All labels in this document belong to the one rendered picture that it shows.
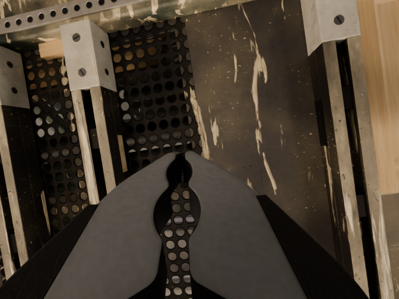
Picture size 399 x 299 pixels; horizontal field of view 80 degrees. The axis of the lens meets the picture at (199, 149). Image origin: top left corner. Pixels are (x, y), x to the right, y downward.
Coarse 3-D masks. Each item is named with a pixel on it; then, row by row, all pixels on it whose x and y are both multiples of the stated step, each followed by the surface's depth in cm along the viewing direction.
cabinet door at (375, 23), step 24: (360, 0) 43; (384, 0) 43; (360, 24) 44; (384, 24) 43; (384, 48) 44; (384, 72) 44; (384, 96) 44; (384, 120) 44; (384, 144) 44; (384, 168) 44; (384, 192) 44
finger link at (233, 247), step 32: (192, 160) 11; (192, 192) 9; (224, 192) 9; (224, 224) 7; (256, 224) 7; (192, 256) 7; (224, 256) 7; (256, 256) 6; (192, 288) 6; (224, 288) 6; (256, 288) 6; (288, 288) 6
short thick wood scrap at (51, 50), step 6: (48, 42) 51; (54, 42) 51; (60, 42) 51; (42, 48) 51; (48, 48) 51; (54, 48) 51; (60, 48) 51; (42, 54) 52; (48, 54) 51; (54, 54) 51; (60, 54) 51
